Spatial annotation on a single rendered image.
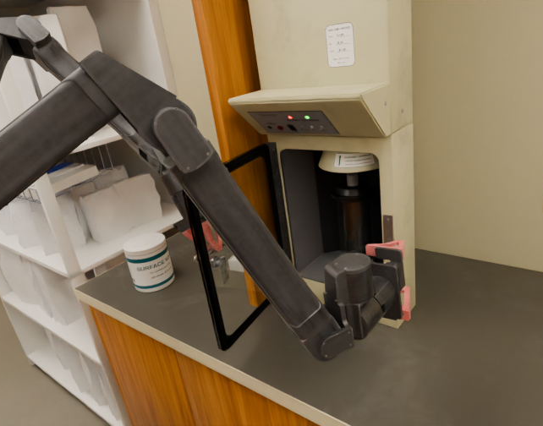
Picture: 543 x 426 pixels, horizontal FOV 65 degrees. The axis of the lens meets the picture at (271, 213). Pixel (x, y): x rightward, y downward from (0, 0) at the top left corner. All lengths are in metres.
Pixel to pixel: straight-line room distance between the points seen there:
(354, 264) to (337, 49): 0.45
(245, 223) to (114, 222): 1.43
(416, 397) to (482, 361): 0.18
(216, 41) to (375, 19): 0.35
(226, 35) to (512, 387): 0.94
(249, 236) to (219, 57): 0.57
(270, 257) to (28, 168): 0.29
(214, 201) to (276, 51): 0.55
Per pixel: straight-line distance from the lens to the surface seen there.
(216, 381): 1.20
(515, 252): 1.39
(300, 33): 0.95
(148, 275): 1.37
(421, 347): 1.05
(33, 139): 0.48
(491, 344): 1.08
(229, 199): 0.51
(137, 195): 2.00
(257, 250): 0.55
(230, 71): 1.04
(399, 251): 0.73
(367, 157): 0.98
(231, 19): 1.06
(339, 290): 0.64
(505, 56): 1.25
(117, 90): 0.46
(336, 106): 0.81
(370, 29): 0.87
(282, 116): 0.91
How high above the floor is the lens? 1.61
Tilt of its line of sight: 22 degrees down
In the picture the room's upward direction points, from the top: 9 degrees counter-clockwise
